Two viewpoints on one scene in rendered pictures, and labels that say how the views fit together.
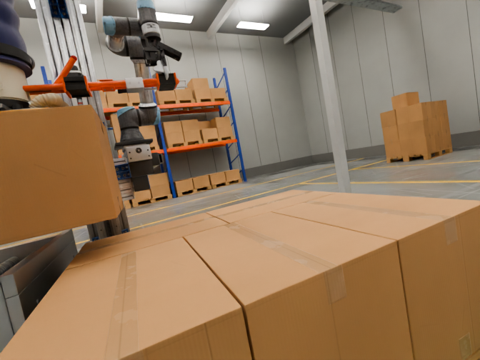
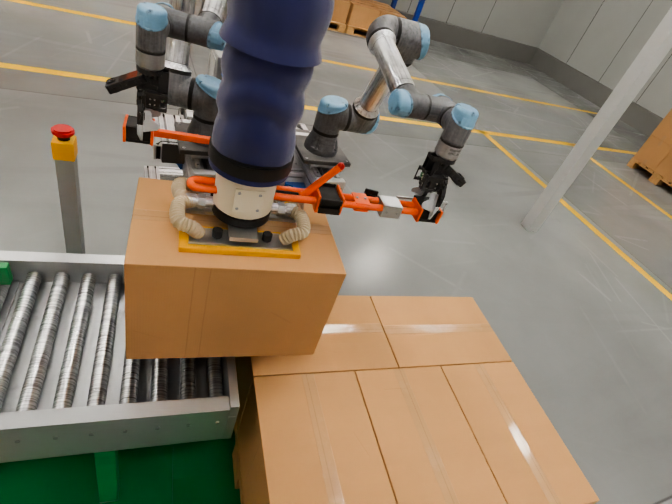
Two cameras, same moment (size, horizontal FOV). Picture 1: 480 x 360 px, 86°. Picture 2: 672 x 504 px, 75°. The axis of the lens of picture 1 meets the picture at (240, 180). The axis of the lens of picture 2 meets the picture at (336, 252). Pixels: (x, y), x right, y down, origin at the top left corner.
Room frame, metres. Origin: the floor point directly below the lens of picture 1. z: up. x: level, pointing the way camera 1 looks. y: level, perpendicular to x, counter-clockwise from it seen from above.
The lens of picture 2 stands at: (-0.09, 0.60, 1.90)
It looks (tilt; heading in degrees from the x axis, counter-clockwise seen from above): 38 degrees down; 354
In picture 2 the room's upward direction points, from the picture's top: 21 degrees clockwise
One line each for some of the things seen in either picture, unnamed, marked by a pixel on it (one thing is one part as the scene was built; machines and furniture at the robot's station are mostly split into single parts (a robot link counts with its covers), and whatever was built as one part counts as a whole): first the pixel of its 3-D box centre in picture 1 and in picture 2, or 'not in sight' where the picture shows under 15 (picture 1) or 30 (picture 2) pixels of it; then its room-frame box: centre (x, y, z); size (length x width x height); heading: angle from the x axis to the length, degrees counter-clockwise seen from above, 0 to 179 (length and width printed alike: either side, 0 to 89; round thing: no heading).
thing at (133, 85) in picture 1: (134, 85); (388, 207); (1.14, 0.37, 1.20); 0.07 x 0.07 x 0.04; 21
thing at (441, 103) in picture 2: (141, 27); (439, 110); (1.27, 0.32, 1.50); 0.11 x 0.11 x 0.08; 24
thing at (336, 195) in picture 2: (77, 87); (327, 198); (1.06, 0.57, 1.20); 0.10 x 0.08 x 0.06; 21
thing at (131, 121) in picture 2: not in sight; (139, 129); (1.11, 1.18, 1.20); 0.09 x 0.08 x 0.05; 21
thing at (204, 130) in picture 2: not in sight; (207, 126); (1.49, 1.09, 1.09); 0.15 x 0.15 x 0.10
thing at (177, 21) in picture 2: not in sight; (167, 21); (1.21, 1.16, 1.50); 0.11 x 0.11 x 0.08; 11
